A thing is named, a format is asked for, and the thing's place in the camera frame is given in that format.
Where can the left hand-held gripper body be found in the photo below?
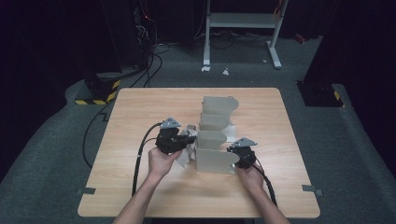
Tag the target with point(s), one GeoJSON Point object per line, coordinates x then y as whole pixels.
{"type": "Point", "coordinates": [168, 141]}

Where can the red floor object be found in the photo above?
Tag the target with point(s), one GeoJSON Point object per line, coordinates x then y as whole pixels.
{"type": "Point", "coordinates": [299, 38]}

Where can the beige cloth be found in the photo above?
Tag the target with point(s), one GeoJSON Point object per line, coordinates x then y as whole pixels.
{"type": "Point", "coordinates": [188, 155]}

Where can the person's left hand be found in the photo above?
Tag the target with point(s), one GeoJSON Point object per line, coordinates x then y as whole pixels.
{"type": "Point", "coordinates": [160, 165]}

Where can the person's right hand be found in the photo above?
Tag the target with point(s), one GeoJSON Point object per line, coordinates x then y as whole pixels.
{"type": "Point", "coordinates": [252, 179]}

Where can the white metal stand frame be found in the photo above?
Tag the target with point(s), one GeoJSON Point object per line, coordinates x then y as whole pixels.
{"type": "Point", "coordinates": [239, 20]}

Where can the expandable metal bookend rack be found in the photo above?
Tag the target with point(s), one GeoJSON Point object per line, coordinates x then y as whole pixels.
{"type": "Point", "coordinates": [214, 160]}

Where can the black yellow striped base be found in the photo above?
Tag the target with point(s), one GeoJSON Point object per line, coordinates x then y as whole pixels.
{"type": "Point", "coordinates": [317, 95]}
{"type": "Point", "coordinates": [99, 90]}

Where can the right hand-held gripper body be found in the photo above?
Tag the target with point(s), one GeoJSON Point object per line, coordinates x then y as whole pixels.
{"type": "Point", "coordinates": [246, 157]}

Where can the white paper scrap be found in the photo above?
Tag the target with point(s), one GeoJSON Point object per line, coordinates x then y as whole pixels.
{"type": "Point", "coordinates": [225, 72]}
{"type": "Point", "coordinates": [205, 68]}

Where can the grey tape piece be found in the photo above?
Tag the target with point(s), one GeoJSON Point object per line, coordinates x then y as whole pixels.
{"type": "Point", "coordinates": [88, 190]}
{"type": "Point", "coordinates": [309, 188]}

